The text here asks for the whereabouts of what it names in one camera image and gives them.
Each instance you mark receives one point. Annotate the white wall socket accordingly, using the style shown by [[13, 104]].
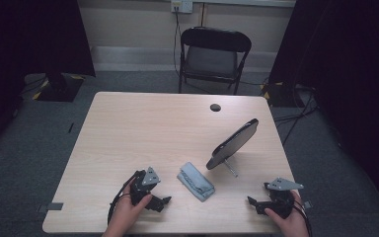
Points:
[[181, 6]]

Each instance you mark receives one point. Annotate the black stand base yellow tape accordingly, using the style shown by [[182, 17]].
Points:
[[60, 90], [281, 95]]

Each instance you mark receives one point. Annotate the person's left hand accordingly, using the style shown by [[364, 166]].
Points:
[[125, 214]]

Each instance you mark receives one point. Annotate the grey cloth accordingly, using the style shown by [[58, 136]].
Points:
[[195, 182]]

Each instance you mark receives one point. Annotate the black curtain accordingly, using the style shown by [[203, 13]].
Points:
[[19, 42], [352, 65]]

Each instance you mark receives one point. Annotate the person's right hand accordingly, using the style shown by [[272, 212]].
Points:
[[292, 227]]

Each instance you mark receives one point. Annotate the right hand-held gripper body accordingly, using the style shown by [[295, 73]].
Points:
[[281, 199]]

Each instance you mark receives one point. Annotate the grey tape strip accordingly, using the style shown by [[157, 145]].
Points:
[[307, 204], [54, 206]]

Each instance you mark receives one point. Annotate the black folding chair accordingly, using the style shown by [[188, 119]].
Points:
[[212, 59]]

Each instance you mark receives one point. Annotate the black plastic piece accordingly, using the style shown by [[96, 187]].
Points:
[[233, 143]]

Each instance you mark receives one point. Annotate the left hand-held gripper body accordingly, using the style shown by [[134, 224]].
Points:
[[141, 187]]

